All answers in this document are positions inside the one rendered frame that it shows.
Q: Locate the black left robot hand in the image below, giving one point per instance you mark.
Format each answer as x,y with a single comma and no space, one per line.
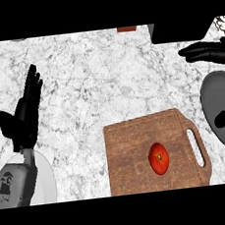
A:
25,117

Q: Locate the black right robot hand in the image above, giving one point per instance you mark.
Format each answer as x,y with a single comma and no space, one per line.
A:
210,53

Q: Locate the dark grey pan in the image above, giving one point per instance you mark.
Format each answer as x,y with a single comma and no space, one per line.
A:
219,89

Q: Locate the brown wooden cutting board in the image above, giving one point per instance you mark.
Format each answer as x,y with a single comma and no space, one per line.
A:
132,155

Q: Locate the red tomato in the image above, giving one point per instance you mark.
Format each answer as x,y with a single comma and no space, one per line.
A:
159,158

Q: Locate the black appliance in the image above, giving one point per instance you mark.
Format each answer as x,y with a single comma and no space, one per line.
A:
181,31

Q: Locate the white round plate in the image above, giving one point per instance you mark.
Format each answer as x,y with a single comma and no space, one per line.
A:
46,181

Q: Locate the red-brown block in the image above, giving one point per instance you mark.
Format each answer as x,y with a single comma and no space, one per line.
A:
126,28

